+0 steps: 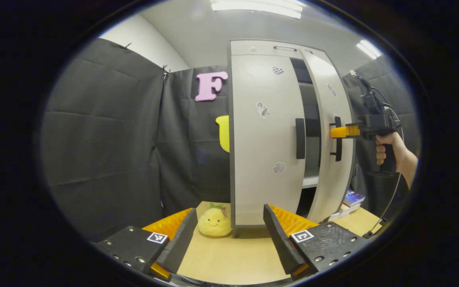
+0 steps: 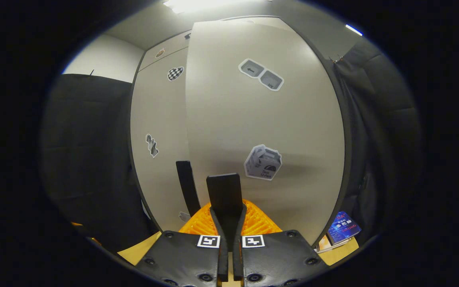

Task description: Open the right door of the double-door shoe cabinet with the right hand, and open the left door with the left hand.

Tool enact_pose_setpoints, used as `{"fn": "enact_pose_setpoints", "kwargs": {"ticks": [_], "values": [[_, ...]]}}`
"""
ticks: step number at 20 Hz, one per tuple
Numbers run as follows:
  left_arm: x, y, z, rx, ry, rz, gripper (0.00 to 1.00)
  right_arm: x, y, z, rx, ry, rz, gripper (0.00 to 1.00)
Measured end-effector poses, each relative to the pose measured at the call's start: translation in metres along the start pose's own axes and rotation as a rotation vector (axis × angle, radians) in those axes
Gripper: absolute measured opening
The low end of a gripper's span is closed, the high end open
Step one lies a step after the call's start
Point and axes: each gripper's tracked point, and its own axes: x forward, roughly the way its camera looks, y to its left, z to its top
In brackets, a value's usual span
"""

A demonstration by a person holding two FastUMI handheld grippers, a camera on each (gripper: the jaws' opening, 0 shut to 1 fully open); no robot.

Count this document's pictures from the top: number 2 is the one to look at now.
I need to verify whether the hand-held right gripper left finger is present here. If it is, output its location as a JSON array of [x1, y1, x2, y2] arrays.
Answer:
[[136, 203, 230, 287]]

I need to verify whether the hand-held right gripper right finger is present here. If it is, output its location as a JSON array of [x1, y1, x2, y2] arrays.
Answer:
[[231, 199, 330, 287]]

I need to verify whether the black door handle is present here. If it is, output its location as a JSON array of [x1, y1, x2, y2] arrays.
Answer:
[[176, 161, 201, 218], [206, 173, 244, 252]]

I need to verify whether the beige double-door shoe cabinet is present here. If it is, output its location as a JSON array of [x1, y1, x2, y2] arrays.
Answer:
[[129, 15, 353, 250]]

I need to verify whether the blue book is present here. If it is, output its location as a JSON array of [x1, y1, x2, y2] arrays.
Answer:
[[327, 211, 362, 245]]

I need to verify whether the large ceiling light panel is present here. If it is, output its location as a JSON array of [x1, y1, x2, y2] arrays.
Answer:
[[164, 0, 270, 14]]

